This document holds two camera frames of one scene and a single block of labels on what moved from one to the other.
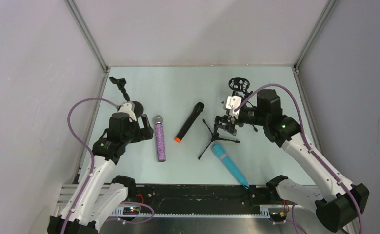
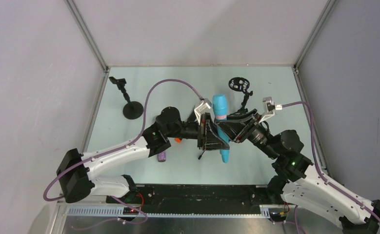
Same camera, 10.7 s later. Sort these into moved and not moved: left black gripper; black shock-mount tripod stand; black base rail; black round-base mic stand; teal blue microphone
Moved: teal blue microphone; left black gripper
Not moved: black round-base mic stand; black base rail; black shock-mount tripod stand
